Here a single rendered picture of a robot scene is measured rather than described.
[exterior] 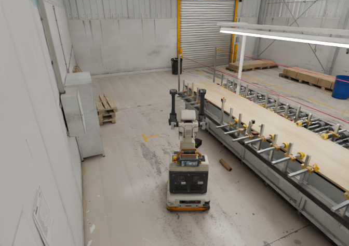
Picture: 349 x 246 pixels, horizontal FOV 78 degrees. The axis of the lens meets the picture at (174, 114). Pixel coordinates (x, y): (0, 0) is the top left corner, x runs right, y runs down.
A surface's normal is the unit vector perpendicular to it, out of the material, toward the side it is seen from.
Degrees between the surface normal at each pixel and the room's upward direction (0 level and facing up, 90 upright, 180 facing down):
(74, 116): 90
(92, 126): 90
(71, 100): 90
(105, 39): 90
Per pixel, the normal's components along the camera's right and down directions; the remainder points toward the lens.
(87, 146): 0.38, 0.39
